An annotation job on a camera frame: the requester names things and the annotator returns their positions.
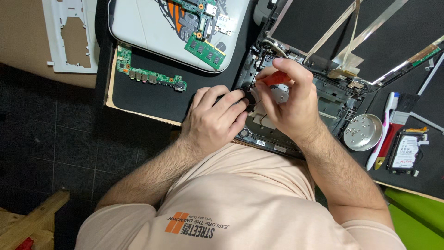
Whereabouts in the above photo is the person's right hand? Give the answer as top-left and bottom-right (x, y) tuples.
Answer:
(254, 57), (331, 148)

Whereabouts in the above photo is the person's left hand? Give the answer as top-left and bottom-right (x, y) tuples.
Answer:
(180, 85), (251, 157)

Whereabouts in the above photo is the red handled screwdriver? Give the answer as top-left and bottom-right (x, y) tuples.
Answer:
(258, 71), (293, 86)

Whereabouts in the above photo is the black round laptop fan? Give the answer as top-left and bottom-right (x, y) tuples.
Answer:
(239, 89), (258, 112)

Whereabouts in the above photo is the black laptop base chassis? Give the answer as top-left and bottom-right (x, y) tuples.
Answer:
(232, 35), (369, 161)

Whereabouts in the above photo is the heap of small screws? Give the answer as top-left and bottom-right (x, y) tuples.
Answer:
(347, 117), (374, 139)

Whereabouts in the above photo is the green memory module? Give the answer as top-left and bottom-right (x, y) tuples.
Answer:
(184, 33), (227, 71)

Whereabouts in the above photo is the long green port board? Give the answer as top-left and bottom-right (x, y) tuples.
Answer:
(116, 43), (188, 93)

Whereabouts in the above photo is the round metal bowl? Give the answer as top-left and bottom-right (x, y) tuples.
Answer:
(342, 113), (384, 152)

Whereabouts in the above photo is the white pink toothbrush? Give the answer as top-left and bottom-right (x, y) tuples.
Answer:
(366, 92), (400, 171)

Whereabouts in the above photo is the person's peach t-shirt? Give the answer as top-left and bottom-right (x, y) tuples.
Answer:
(74, 142), (407, 250)

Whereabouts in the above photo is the grey plastic part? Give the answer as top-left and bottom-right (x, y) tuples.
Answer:
(253, 0), (279, 26)

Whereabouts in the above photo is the green laptop motherboard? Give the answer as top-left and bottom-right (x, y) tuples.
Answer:
(169, 0), (237, 42)

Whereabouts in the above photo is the open laptop screen lid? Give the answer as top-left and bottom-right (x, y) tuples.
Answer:
(265, 0), (444, 87)

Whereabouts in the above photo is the laptop hard drive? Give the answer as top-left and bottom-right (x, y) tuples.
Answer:
(386, 126), (430, 176)

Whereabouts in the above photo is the white laptop cover with graphic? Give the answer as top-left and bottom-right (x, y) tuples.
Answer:
(108, 0), (251, 74)

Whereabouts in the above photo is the white plastic bezel strip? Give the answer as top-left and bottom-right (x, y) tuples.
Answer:
(409, 51), (444, 134)

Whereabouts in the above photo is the green plastic seat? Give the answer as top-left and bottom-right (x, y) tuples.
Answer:
(384, 187), (444, 250)

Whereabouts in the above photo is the wooden stool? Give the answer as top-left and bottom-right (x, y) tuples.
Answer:
(0, 188), (71, 250)

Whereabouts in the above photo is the flat ribbon cable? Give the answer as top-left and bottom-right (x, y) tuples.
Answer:
(328, 0), (365, 80)

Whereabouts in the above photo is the red handled paintbrush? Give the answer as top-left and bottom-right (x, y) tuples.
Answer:
(374, 93), (421, 171)

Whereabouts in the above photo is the white plastic keyboard frame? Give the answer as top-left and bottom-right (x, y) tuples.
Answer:
(42, 0), (100, 74)

